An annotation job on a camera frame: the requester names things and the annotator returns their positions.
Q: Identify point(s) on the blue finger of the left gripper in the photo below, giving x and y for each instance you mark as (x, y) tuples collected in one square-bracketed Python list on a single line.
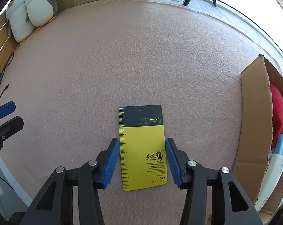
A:
[(11, 127), (7, 109)]

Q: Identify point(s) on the grey penguin plush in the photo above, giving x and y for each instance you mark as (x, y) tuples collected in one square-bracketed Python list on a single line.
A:
[(41, 12), (20, 26)]

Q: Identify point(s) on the yellow black card package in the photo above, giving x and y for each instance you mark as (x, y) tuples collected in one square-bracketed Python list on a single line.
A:
[(142, 147)]

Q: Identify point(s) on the cardboard box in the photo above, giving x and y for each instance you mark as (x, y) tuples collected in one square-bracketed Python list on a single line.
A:
[(257, 129)]

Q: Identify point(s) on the front grey penguin plush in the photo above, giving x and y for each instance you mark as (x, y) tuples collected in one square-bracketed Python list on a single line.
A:
[(41, 12)]

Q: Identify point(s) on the red cloth pouch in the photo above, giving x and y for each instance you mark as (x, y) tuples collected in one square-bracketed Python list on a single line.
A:
[(277, 101)]

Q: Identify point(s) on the rear grey penguin plush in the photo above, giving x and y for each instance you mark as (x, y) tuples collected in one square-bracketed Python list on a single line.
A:
[(20, 26)]

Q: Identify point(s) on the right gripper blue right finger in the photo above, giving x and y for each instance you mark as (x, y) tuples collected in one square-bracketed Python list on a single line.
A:
[(177, 160)]

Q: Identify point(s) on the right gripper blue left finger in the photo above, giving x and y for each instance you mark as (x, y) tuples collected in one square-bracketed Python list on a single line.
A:
[(106, 163)]

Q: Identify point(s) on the cream tube blue cap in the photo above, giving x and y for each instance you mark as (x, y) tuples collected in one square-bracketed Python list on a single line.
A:
[(272, 176)]

